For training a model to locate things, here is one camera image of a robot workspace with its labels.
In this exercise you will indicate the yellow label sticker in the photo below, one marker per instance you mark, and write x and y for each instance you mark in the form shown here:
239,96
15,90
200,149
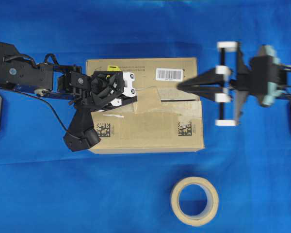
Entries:
113,68

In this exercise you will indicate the brown packing tape roll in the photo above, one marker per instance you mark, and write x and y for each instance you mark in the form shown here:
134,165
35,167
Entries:
194,201

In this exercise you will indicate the white barcode label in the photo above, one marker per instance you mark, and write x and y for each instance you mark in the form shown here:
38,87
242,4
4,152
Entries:
169,74

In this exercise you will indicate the blue table cloth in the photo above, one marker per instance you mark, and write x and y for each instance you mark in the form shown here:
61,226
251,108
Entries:
46,188

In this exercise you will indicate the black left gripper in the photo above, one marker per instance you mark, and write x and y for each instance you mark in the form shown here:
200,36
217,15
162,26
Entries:
260,80

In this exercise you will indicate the brown cardboard box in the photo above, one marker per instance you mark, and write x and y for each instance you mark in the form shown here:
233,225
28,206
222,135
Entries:
163,119

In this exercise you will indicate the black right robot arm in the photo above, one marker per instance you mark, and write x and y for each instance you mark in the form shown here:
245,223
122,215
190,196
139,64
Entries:
47,79

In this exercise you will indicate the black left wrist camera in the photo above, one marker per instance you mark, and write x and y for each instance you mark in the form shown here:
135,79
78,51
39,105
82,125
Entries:
81,134

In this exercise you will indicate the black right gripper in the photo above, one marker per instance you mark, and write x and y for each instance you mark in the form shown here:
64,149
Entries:
103,90

